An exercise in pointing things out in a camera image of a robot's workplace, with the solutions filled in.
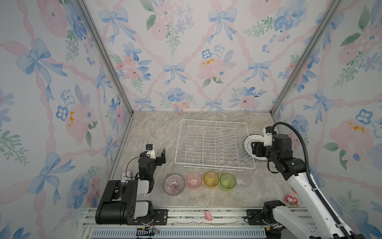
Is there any striped ceramic bowl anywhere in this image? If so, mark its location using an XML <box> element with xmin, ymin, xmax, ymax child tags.
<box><xmin>164</xmin><ymin>174</ymin><xmax>186</xmax><ymax>196</ymax></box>

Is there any clear glass cup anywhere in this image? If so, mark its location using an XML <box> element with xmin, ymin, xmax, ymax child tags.
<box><xmin>235</xmin><ymin>173</ymin><xmax>252</xmax><ymax>187</ymax></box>

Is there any pink plastic cup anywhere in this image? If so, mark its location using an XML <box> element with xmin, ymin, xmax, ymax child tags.
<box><xmin>186</xmin><ymin>172</ymin><xmax>203</xmax><ymax>189</ymax></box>

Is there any green plastic cup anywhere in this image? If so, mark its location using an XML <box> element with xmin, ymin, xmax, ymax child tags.
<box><xmin>219</xmin><ymin>173</ymin><xmax>236</xmax><ymax>190</ymax></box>

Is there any yellow plastic cup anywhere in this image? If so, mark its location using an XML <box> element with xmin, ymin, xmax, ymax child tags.
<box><xmin>204</xmin><ymin>171</ymin><xmax>219</xmax><ymax>187</ymax></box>

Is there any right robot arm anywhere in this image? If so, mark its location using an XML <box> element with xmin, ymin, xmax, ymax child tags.
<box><xmin>251</xmin><ymin>133</ymin><xmax>364</xmax><ymax>239</ymax></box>

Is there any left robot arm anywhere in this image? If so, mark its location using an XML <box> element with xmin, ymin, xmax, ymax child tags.
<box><xmin>95</xmin><ymin>149</ymin><xmax>166</xmax><ymax>226</ymax></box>

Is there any small white clock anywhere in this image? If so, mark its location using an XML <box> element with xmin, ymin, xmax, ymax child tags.
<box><xmin>121</xmin><ymin>170</ymin><xmax>131</xmax><ymax>181</ymax></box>

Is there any pink plush toy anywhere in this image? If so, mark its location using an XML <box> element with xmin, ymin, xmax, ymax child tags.
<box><xmin>285</xmin><ymin>194</ymin><xmax>299</xmax><ymax>206</ymax></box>

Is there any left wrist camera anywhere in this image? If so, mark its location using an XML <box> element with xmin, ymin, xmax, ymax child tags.
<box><xmin>145</xmin><ymin>143</ymin><xmax>156</xmax><ymax>160</ymax></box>

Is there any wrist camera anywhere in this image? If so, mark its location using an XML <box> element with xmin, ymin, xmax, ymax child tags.
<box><xmin>145</xmin><ymin>143</ymin><xmax>156</xmax><ymax>160</ymax></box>
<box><xmin>263</xmin><ymin>126</ymin><xmax>273</xmax><ymax>146</ymax></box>

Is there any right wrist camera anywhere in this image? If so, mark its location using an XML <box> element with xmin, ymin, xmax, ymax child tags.
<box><xmin>263</xmin><ymin>126</ymin><xmax>273</xmax><ymax>146</ymax></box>

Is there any black corrugated cable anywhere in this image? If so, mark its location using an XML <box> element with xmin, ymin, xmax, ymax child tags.
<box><xmin>271</xmin><ymin>121</ymin><xmax>356</xmax><ymax>239</ymax></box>

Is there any white wire dish rack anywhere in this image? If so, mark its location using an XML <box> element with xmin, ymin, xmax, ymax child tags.
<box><xmin>175</xmin><ymin>119</ymin><xmax>255</xmax><ymax>171</ymax></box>

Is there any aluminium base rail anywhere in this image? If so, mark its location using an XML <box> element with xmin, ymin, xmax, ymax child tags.
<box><xmin>77</xmin><ymin>207</ymin><xmax>269</xmax><ymax>239</ymax></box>

